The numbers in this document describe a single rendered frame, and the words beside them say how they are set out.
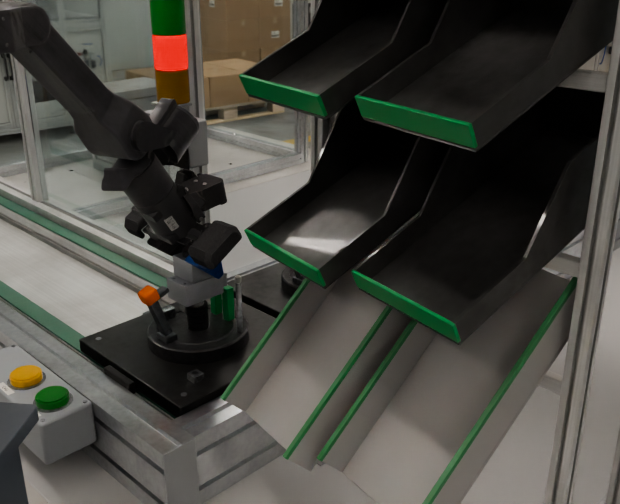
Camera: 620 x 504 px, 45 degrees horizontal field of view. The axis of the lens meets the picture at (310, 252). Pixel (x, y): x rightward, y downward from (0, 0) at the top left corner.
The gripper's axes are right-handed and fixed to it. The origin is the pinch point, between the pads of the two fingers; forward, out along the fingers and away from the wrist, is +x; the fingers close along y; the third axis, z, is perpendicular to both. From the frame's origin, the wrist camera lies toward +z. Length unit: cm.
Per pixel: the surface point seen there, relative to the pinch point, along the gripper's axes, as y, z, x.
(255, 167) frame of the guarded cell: 81, 59, 60
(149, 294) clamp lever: -0.9, -8.8, -2.2
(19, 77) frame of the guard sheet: 75, 18, -5
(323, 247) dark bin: -28.8, 0.8, -12.3
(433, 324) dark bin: -45.3, -3.3, -13.6
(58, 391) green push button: 1.4, -24.7, -0.4
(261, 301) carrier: 2.6, 5.0, 17.6
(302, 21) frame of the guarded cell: 81, 96, 36
